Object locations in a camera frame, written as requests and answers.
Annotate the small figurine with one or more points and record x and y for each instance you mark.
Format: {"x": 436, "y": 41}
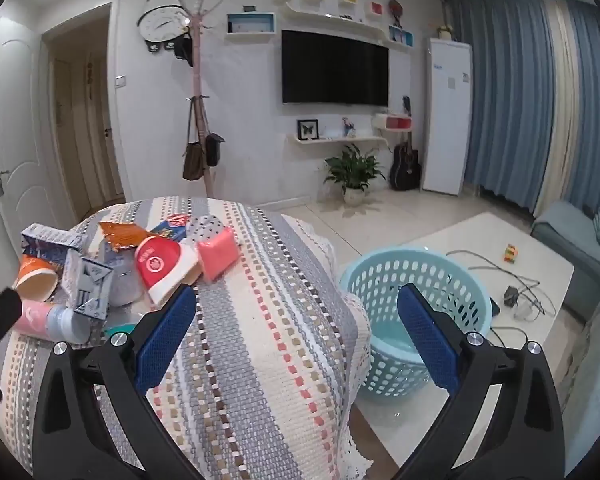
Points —
{"x": 349, "y": 129}

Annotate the light blue paper cup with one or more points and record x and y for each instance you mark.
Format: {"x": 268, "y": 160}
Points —
{"x": 65, "y": 322}

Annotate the red white paper cup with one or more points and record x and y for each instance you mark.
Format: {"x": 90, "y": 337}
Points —
{"x": 155, "y": 262}

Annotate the white lower wall shelf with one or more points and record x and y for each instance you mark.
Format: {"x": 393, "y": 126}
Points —
{"x": 340, "y": 139}

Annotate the pink paper cup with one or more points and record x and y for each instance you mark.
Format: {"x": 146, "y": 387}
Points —
{"x": 30, "y": 316}

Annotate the black wall television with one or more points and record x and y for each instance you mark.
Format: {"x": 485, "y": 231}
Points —
{"x": 335, "y": 67}

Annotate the white door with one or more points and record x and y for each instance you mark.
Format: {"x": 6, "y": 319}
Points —
{"x": 15, "y": 110}

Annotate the orange paper cup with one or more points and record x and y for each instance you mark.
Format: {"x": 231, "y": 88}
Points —
{"x": 32, "y": 280}

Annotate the grey blue carton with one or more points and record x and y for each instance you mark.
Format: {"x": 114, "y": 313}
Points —
{"x": 87, "y": 285}

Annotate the small blue box shelf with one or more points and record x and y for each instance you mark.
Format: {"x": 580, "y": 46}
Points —
{"x": 400, "y": 36}

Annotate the orange snack packet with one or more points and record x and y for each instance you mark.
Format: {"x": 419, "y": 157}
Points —
{"x": 125, "y": 235}

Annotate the green potted plant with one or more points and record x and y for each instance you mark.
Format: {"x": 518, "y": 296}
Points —
{"x": 352, "y": 170}

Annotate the pink coat rack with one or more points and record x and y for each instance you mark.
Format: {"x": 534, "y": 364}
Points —
{"x": 196, "y": 60}

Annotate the butterfly picture frame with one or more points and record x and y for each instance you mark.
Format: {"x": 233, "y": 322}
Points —
{"x": 307, "y": 130}

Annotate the white curved wall shelf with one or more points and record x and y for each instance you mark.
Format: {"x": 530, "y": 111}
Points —
{"x": 330, "y": 19}

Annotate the white light switch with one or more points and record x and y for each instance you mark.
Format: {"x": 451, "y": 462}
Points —
{"x": 121, "y": 80}

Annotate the black bin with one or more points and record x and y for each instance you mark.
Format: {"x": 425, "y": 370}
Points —
{"x": 405, "y": 167}

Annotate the round red ornament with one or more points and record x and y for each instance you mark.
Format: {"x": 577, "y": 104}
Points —
{"x": 396, "y": 10}

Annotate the wide blue box shelf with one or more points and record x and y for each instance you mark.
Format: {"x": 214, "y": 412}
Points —
{"x": 250, "y": 24}

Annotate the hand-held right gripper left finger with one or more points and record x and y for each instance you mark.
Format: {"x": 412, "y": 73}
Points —
{"x": 165, "y": 340}

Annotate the colourful puzzle cube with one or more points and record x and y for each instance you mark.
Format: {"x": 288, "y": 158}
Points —
{"x": 510, "y": 252}

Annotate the red white box shelf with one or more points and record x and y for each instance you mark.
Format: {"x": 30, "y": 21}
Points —
{"x": 392, "y": 122}

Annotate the black white wall clock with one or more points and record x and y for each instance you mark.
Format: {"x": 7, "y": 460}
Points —
{"x": 160, "y": 22}

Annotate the white coffee table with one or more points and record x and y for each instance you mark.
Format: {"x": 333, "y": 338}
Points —
{"x": 480, "y": 240}

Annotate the light blue laundry basket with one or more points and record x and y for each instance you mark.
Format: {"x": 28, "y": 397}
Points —
{"x": 380, "y": 280}

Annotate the brown hanging bag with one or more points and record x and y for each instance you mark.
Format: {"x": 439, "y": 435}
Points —
{"x": 193, "y": 162}

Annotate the red wall cube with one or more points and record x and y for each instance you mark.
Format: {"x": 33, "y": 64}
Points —
{"x": 376, "y": 8}

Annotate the blue white carton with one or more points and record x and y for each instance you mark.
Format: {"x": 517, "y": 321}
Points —
{"x": 45, "y": 240}

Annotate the white refrigerator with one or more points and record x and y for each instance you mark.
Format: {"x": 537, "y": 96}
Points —
{"x": 445, "y": 125}

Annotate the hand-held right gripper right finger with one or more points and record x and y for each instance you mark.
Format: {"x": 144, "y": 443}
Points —
{"x": 430, "y": 340}

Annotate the blue red snack packet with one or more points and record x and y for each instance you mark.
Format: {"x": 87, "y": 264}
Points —
{"x": 172, "y": 225}

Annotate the teal sofa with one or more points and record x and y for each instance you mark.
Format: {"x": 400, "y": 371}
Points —
{"x": 570, "y": 232}

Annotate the blue beige curtain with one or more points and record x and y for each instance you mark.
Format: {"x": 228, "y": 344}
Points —
{"x": 505, "y": 110}

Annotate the white door frame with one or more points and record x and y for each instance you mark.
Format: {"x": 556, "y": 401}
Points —
{"x": 115, "y": 110}

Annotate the striped woven tablecloth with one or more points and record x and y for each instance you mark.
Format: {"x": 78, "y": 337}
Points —
{"x": 260, "y": 335}

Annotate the white charger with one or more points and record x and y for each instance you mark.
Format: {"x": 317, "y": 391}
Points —
{"x": 521, "y": 312}

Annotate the black charger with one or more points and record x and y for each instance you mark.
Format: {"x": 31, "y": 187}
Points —
{"x": 510, "y": 296}

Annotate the black hanging cap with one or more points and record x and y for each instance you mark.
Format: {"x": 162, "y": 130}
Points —
{"x": 184, "y": 52}

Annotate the grey plastic cup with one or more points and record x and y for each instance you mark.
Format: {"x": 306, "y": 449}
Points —
{"x": 125, "y": 280}

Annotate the black hanging bag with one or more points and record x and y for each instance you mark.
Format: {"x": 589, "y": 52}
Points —
{"x": 212, "y": 150}

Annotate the small flower pot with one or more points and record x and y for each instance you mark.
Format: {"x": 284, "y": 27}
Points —
{"x": 445, "y": 32}

